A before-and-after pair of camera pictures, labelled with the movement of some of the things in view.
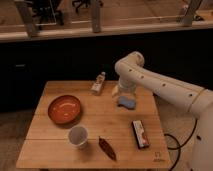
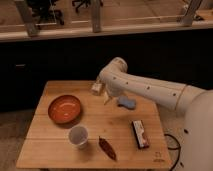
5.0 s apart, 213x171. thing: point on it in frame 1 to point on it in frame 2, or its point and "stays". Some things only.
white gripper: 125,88 to 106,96
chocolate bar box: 139,134 stays
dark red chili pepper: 107,148 stays
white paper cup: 78,137 stays
